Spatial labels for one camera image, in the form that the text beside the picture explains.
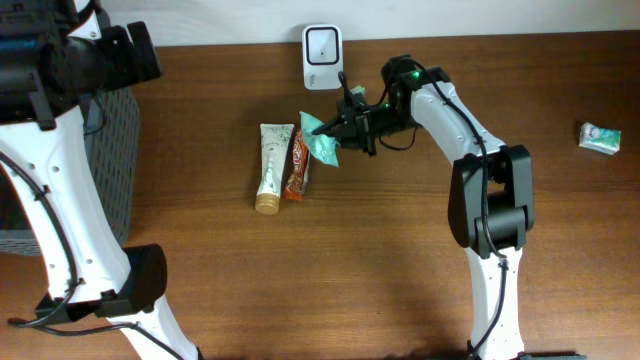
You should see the green wet wipes pack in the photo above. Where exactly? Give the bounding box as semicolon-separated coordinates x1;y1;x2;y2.
299;111;339;167

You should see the white cream tube gold cap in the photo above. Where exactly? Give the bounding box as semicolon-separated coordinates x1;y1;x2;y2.
255;124;294;215

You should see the orange chocolate bar wrapper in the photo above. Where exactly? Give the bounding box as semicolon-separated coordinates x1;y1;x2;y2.
284;130;310;201

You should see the small teal tissue pack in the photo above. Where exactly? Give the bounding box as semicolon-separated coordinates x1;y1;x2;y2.
579;123;621;155

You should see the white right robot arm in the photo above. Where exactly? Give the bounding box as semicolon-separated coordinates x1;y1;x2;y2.
312;55;534;359

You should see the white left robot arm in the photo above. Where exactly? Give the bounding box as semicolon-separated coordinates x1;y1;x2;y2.
1;1;201;359

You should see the white barcode scanner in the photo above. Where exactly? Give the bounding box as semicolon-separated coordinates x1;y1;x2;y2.
302;24;344;91

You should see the grey plastic mesh basket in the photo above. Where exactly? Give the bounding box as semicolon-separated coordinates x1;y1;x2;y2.
1;88;141;256

